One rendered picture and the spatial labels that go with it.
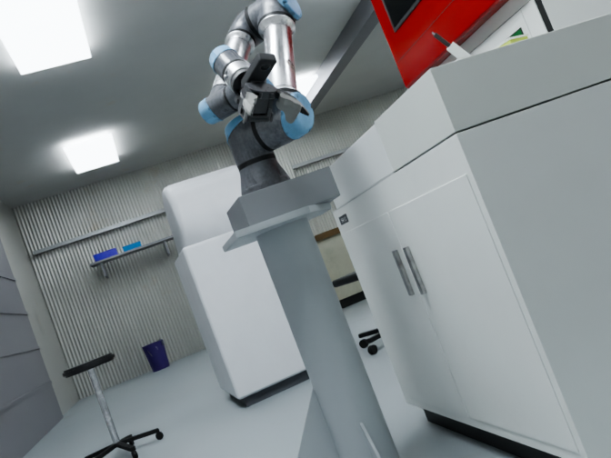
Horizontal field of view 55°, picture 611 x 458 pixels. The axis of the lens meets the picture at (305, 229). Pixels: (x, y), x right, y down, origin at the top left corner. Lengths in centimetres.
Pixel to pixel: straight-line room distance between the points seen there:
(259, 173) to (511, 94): 70
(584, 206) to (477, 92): 34
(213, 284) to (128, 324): 631
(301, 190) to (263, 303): 212
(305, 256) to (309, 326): 19
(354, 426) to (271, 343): 206
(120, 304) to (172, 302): 81
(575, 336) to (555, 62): 60
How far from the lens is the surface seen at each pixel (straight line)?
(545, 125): 140
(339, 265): 749
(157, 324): 987
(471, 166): 128
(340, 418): 169
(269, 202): 160
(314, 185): 163
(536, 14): 199
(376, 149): 164
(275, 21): 187
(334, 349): 165
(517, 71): 141
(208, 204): 380
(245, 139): 169
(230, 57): 154
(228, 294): 365
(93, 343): 993
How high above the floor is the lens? 67
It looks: 3 degrees up
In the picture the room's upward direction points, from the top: 21 degrees counter-clockwise
